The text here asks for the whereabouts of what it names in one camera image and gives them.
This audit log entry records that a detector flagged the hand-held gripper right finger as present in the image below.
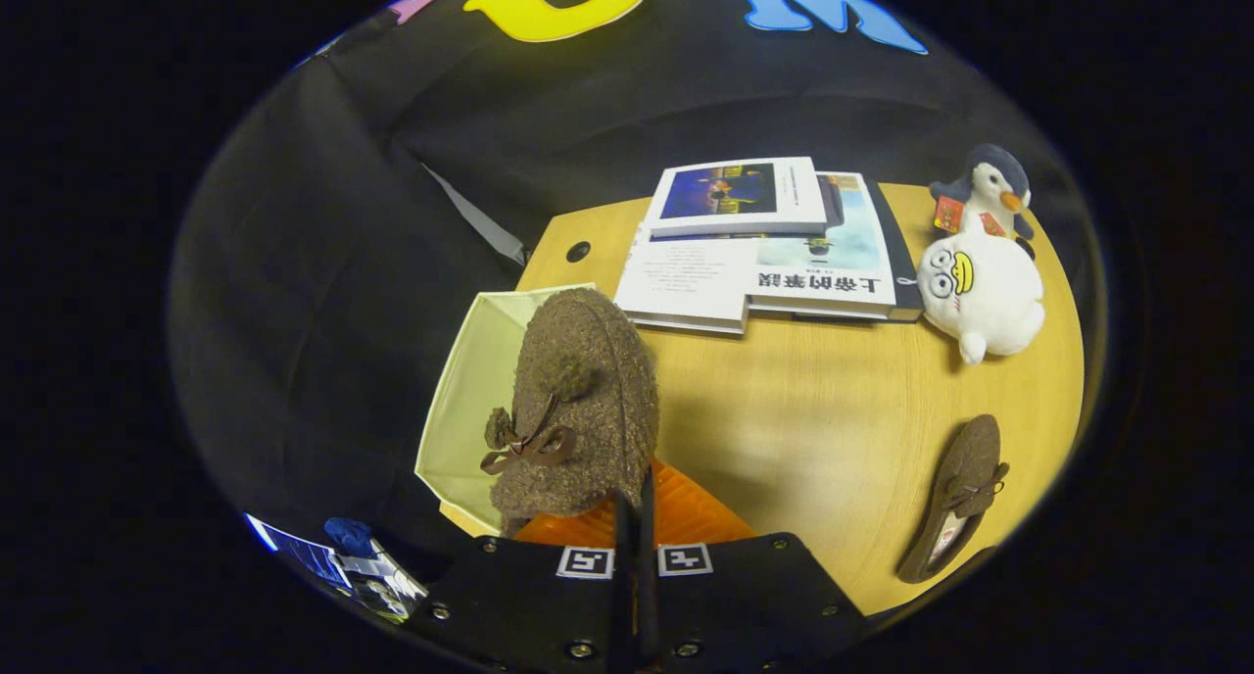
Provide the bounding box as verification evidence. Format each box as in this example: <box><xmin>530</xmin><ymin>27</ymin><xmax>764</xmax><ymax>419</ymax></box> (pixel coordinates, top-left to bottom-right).
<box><xmin>637</xmin><ymin>461</ymin><xmax>870</xmax><ymax>674</ymax></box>

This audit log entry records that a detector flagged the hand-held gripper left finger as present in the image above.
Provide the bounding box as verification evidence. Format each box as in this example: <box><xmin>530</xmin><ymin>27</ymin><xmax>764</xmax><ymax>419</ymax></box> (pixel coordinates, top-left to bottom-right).
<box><xmin>405</xmin><ymin>491</ymin><xmax>638</xmax><ymax>674</ymax></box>

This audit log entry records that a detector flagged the brown fuzzy shoe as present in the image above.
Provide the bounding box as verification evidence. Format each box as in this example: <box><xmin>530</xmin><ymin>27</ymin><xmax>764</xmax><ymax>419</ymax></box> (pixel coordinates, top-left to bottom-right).
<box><xmin>896</xmin><ymin>414</ymin><xmax>1010</xmax><ymax>585</ymax></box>
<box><xmin>480</xmin><ymin>287</ymin><xmax>660</xmax><ymax>538</ymax></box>

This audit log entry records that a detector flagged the green fabric storage box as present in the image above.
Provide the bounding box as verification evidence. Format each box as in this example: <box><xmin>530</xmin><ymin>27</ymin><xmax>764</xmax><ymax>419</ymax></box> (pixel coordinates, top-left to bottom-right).
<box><xmin>414</xmin><ymin>282</ymin><xmax>599</xmax><ymax>538</ymax></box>

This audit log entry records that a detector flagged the white printed object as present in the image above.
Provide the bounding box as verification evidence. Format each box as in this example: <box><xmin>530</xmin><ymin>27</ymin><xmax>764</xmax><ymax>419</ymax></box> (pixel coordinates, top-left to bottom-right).
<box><xmin>338</xmin><ymin>547</ymin><xmax>430</xmax><ymax>621</ymax></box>

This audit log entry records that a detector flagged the blue crumpled object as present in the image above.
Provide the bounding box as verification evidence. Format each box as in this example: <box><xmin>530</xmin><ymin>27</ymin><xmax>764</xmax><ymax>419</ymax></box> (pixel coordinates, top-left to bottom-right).
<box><xmin>323</xmin><ymin>517</ymin><xmax>378</xmax><ymax>559</ymax></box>

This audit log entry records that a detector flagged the blue edged printed sheet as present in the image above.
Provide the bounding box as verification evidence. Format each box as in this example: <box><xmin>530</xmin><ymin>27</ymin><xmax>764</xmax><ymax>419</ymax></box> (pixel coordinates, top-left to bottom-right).
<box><xmin>245</xmin><ymin>513</ymin><xmax>352</xmax><ymax>592</ymax></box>

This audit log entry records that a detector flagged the white text cover book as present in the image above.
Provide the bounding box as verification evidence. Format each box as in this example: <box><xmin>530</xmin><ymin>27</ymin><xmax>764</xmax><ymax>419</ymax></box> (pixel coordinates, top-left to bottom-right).
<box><xmin>612</xmin><ymin>225</ymin><xmax>757</xmax><ymax>337</ymax></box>

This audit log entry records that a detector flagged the pale cover book black title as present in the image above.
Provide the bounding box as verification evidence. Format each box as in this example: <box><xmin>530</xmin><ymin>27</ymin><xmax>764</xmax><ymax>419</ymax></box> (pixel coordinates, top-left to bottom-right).
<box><xmin>745</xmin><ymin>171</ymin><xmax>897</xmax><ymax>320</ymax></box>

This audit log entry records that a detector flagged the small book blue photo cover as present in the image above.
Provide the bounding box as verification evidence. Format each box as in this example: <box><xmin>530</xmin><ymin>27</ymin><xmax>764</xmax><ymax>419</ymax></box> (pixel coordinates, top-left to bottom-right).
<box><xmin>642</xmin><ymin>157</ymin><xmax>829</xmax><ymax>239</ymax></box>

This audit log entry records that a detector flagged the dark cover book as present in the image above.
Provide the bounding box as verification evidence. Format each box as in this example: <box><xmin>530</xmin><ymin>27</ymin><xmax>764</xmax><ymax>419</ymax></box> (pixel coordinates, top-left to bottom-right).
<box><xmin>867</xmin><ymin>179</ymin><xmax>927</xmax><ymax>324</ymax></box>

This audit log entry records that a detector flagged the white duck plush toy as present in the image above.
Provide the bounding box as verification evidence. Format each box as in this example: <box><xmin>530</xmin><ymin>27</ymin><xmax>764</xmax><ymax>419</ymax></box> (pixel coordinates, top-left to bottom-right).
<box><xmin>916</xmin><ymin>228</ymin><xmax>1047</xmax><ymax>366</ymax></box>

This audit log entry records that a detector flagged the penguin plush toy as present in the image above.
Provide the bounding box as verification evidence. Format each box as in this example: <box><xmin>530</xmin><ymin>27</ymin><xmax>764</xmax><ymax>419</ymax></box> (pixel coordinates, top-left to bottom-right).
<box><xmin>929</xmin><ymin>145</ymin><xmax>1037</xmax><ymax>264</ymax></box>

